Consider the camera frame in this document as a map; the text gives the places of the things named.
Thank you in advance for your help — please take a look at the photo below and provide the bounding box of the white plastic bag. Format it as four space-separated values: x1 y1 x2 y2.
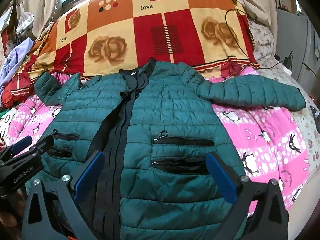
16 3 34 38

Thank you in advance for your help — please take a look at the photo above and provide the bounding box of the green quilted puffer jacket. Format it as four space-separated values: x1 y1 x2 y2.
34 59 306 239

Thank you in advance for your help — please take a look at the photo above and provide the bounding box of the grey cabinet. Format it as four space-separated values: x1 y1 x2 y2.
276 9 319 100

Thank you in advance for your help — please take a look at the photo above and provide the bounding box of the light blue cloth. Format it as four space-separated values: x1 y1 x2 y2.
0 37 34 95

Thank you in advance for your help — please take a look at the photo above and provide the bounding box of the pink penguin quilt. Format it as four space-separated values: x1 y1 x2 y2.
0 65 311 217

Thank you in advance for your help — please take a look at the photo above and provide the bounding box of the black charging cable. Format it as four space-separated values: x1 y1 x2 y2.
224 8 294 70

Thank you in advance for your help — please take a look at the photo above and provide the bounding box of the floral white bed sheet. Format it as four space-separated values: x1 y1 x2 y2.
247 19 320 181

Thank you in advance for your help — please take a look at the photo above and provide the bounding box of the red orange rose blanket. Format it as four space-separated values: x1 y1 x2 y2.
1 0 258 108

